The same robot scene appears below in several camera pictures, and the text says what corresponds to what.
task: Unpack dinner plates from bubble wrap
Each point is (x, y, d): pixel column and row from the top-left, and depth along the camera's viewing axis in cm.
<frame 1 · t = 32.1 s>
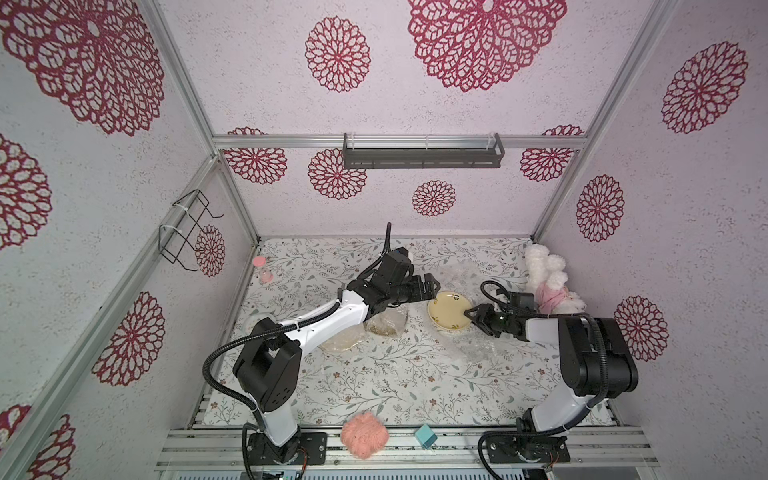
left hand: (427, 289, 83), fingers open
right hand: (468, 311, 97), fingers open
middle bubble-wrapped plate: (388, 323, 93), point 5 cm above the table
cream dinner plate: (447, 310, 99), point 3 cm above the table
white plush poodle pink shirt: (547, 278, 94), point 13 cm above the table
small pink cup: (266, 276, 109), point 2 cm above the table

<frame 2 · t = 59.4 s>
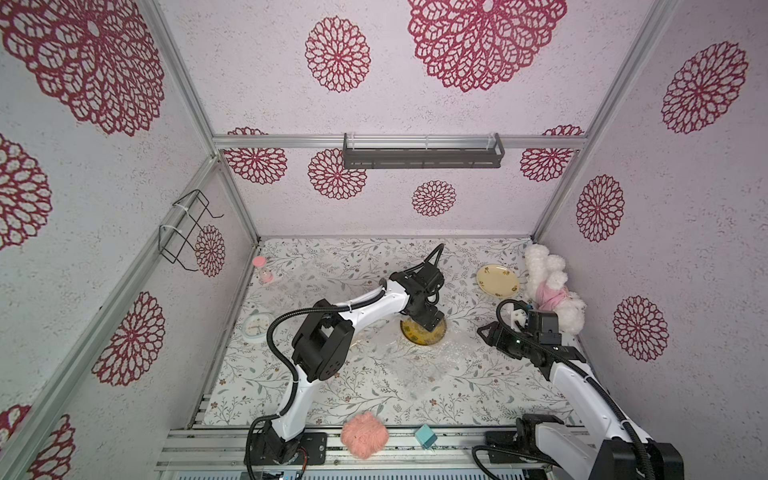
left hand: (420, 314, 92), fingers open
right hand: (484, 330, 85), fingers open
cream dinner plate: (498, 280, 111), on the table
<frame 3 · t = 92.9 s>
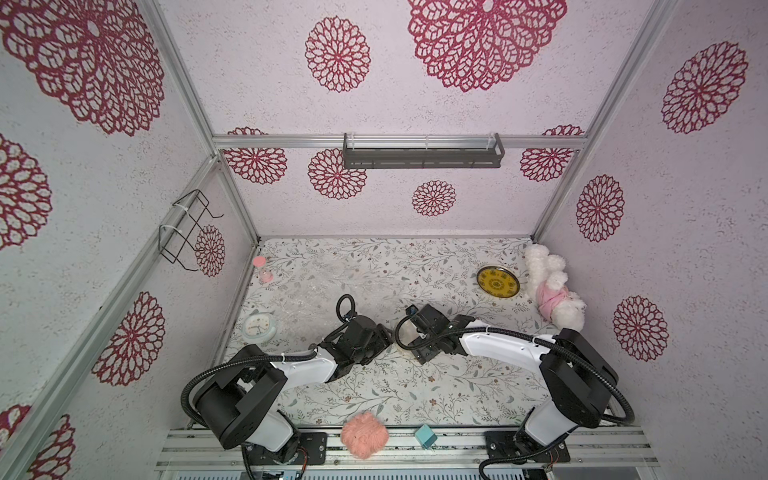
left hand: (390, 339, 89), fingers open
right hand: (422, 338, 89), fingers open
middle bubble-wrapped plate: (498, 281, 109), on the table
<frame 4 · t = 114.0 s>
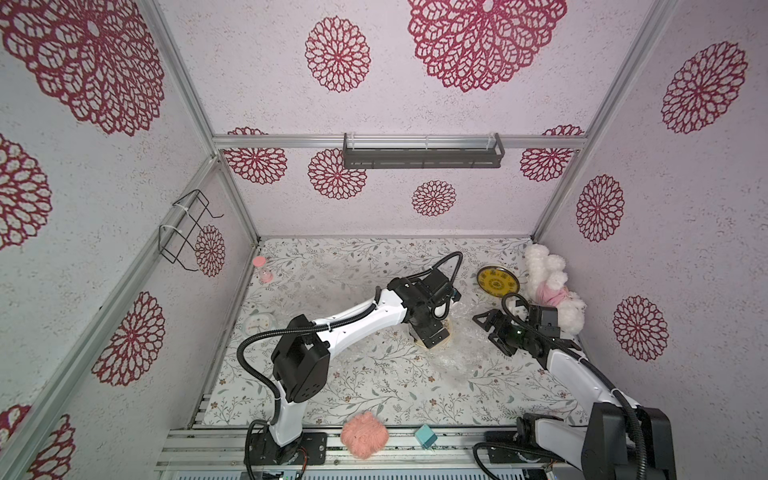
left hand: (425, 326, 83), fingers open
right hand: (480, 322, 87), fingers open
